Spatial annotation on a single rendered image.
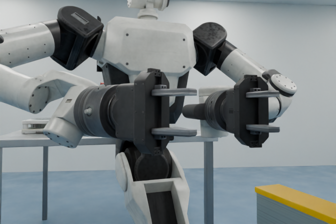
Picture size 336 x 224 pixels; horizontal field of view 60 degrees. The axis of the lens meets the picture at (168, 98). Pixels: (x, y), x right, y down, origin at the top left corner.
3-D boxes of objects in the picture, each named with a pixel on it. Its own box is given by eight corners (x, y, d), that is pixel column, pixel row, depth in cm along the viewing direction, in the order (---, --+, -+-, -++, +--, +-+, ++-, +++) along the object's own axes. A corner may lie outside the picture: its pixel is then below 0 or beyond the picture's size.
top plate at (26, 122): (30, 122, 182) (30, 119, 182) (72, 121, 188) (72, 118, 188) (21, 124, 159) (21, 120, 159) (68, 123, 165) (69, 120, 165)
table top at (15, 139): (42, 127, 271) (42, 123, 271) (157, 125, 298) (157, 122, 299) (-17, 148, 126) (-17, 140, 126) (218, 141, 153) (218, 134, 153)
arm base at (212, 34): (193, 82, 99) (178, 59, 105) (224, 71, 104) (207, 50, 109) (202, 51, 87) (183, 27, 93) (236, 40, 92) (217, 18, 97)
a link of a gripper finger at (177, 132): (199, 129, 40) (164, 127, 44) (186, 130, 37) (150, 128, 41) (199, 140, 40) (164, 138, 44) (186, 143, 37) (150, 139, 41)
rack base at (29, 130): (30, 130, 182) (30, 126, 182) (71, 129, 188) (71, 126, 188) (21, 133, 158) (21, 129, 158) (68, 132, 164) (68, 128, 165)
